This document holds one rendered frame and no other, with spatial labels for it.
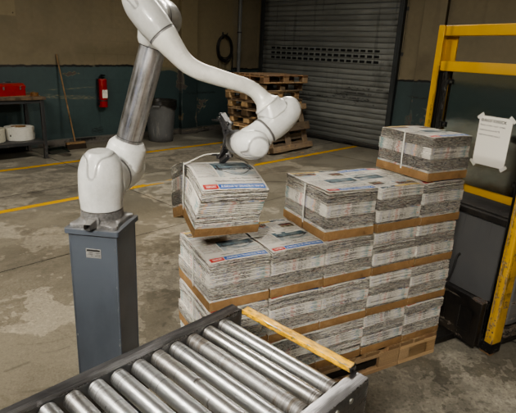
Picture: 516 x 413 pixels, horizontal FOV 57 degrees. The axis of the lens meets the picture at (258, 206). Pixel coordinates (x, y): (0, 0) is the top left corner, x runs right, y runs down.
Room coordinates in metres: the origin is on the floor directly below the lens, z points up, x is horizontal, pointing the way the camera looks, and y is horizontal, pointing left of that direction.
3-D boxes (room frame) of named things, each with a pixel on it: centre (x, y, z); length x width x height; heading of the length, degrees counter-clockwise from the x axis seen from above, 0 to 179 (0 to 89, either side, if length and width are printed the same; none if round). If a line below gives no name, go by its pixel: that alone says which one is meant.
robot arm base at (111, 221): (1.70, 0.59, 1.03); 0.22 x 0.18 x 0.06; 174
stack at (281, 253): (2.20, -0.23, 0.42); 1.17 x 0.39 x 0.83; 119
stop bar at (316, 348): (1.29, -0.13, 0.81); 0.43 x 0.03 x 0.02; 47
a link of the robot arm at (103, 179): (1.73, 0.59, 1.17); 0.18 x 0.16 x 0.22; 174
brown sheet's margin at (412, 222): (2.41, -0.61, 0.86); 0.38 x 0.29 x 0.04; 30
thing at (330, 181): (2.27, -0.35, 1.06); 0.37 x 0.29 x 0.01; 28
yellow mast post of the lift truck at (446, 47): (3.05, -1.09, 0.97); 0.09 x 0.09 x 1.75; 29
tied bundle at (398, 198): (2.41, -0.61, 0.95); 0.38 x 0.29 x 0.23; 30
